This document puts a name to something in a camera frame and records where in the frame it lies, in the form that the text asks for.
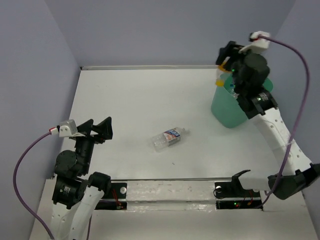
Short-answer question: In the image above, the blue label clear bottle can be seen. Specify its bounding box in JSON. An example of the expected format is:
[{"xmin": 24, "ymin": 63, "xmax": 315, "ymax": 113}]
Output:
[{"xmin": 228, "ymin": 83, "xmax": 238, "ymax": 99}]

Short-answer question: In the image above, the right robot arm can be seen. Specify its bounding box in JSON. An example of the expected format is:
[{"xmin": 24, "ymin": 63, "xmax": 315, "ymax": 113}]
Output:
[{"xmin": 211, "ymin": 41, "xmax": 320, "ymax": 200}]

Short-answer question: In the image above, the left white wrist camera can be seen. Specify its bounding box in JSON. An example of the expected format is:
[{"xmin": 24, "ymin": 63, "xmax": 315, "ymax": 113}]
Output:
[{"xmin": 58, "ymin": 119, "xmax": 85, "ymax": 138}]

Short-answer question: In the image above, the green plastic bin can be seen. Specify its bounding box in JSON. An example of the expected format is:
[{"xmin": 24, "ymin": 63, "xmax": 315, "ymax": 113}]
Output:
[{"xmin": 211, "ymin": 73, "xmax": 278, "ymax": 129}]

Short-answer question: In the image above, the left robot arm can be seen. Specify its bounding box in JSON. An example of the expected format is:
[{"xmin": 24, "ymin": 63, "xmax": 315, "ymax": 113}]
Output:
[{"xmin": 49, "ymin": 116, "xmax": 113, "ymax": 240}]

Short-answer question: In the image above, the white blue label bottle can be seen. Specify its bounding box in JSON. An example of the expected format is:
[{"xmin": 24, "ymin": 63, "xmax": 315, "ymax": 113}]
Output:
[{"xmin": 151, "ymin": 127, "xmax": 190, "ymax": 151}]

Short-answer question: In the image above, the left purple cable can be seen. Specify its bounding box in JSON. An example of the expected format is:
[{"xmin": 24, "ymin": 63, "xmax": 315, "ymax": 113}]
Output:
[{"xmin": 12, "ymin": 127, "xmax": 60, "ymax": 240}]

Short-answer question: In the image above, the yellow cap orange label bottle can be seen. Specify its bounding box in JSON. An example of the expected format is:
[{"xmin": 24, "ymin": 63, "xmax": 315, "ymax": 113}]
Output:
[{"xmin": 215, "ymin": 58, "xmax": 230, "ymax": 87}]

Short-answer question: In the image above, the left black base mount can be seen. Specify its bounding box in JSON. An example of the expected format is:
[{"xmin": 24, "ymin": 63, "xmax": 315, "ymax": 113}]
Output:
[{"xmin": 95, "ymin": 182, "xmax": 128, "ymax": 211}]

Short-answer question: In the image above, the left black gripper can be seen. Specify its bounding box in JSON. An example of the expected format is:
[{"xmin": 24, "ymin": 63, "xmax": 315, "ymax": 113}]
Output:
[{"xmin": 73, "ymin": 115, "xmax": 114, "ymax": 173}]

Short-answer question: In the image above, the white foam strip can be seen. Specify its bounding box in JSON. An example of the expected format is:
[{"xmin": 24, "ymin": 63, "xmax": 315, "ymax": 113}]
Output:
[{"xmin": 126, "ymin": 180, "xmax": 217, "ymax": 212}]

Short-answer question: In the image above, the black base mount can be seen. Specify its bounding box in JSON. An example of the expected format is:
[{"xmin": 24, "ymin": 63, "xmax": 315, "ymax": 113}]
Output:
[
  {"xmin": 95, "ymin": 182, "xmax": 128, "ymax": 211},
  {"xmin": 213, "ymin": 170, "xmax": 263, "ymax": 210}
]

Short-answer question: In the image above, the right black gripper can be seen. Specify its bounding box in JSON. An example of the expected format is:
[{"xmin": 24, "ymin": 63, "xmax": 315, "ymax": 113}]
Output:
[{"xmin": 212, "ymin": 41, "xmax": 254, "ymax": 95}]

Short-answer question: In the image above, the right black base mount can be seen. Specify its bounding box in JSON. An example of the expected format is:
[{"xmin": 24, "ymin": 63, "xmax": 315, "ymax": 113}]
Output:
[{"xmin": 213, "ymin": 170, "xmax": 263, "ymax": 210}]

